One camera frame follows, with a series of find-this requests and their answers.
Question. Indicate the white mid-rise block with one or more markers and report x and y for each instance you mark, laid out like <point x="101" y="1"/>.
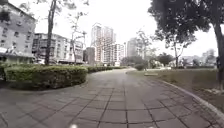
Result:
<point x="119" y="52"/>

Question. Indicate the tall white high-rise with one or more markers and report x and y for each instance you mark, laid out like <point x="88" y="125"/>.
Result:
<point x="101" y="43"/>

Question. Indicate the grey stone slab path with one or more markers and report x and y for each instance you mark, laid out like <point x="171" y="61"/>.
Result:
<point x="113" y="100"/>

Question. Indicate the pale balconied building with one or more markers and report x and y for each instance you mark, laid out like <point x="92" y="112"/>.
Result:
<point x="61" y="48"/>

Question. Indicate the small round tree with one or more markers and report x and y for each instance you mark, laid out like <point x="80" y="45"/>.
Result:
<point x="165" y="58"/>

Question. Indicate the grey brick building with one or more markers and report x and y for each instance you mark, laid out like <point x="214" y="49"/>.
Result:
<point x="15" y="33"/>

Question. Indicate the pale stone kerb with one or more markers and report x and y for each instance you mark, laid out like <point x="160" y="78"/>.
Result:
<point x="196" y="100"/>

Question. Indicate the small dark bush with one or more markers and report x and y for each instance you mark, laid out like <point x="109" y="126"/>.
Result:
<point x="139" y="67"/>

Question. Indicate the long low hedge row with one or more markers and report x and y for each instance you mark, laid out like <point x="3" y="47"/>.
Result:
<point x="100" y="68"/>

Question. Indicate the big dark leafy tree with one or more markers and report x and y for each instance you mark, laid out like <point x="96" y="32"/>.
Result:
<point x="218" y="50"/>

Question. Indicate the broad trimmed green hedge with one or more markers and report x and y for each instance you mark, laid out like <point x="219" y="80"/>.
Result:
<point x="50" y="76"/>

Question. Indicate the tall straight-trunk tree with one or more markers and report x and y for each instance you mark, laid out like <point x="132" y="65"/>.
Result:
<point x="50" y="36"/>

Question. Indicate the grey tower building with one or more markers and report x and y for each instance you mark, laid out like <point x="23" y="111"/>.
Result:
<point x="132" y="47"/>

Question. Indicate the forked spreading tree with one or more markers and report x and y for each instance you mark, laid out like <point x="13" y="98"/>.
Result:
<point x="176" y="55"/>

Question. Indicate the thin sparse tree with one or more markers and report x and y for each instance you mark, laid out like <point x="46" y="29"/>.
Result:
<point x="74" y="46"/>

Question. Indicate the robot's own part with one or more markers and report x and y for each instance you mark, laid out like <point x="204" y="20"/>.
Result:
<point x="73" y="126"/>

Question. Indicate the grass lawn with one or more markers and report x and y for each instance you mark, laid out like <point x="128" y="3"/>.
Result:
<point x="186" y="78"/>

